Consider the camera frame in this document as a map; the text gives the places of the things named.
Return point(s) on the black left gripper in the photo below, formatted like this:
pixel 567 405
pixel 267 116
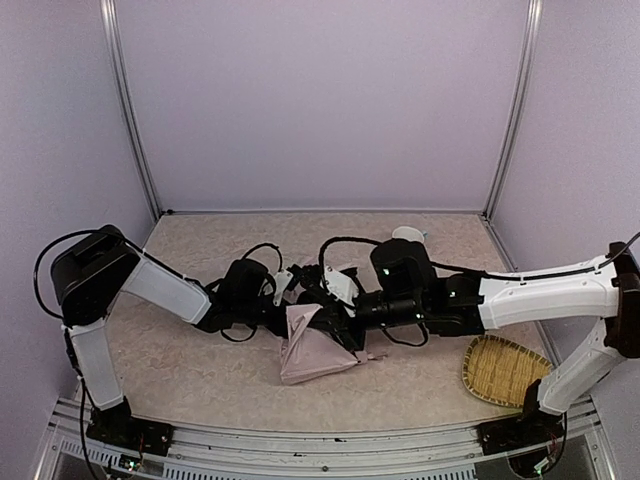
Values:
pixel 298 295

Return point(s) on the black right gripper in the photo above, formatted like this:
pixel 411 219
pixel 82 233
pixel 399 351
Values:
pixel 347 317

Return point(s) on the pink umbrella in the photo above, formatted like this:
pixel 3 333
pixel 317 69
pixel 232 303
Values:
pixel 307 353

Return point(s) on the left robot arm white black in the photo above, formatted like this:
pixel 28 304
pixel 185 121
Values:
pixel 76 279

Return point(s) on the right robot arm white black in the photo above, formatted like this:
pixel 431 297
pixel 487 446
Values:
pixel 471 302

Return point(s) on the blue ceramic mug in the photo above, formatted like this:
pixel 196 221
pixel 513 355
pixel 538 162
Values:
pixel 409 233

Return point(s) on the woven bamboo tray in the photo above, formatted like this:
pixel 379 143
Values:
pixel 499 371

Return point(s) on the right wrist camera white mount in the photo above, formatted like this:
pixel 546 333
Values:
pixel 340 286

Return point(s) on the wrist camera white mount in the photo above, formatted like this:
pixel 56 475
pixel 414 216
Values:
pixel 285 280
pixel 340 286

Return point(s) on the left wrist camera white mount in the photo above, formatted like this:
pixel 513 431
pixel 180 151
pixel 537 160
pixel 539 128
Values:
pixel 285 280

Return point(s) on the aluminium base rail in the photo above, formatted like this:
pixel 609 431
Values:
pixel 444 452

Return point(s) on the right aluminium frame post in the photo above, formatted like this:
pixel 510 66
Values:
pixel 516 112

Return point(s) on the aluminium frame post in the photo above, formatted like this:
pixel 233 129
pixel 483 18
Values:
pixel 516 112
pixel 112 34

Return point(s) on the left aluminium frame post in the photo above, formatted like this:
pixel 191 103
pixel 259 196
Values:
pixel 112 34

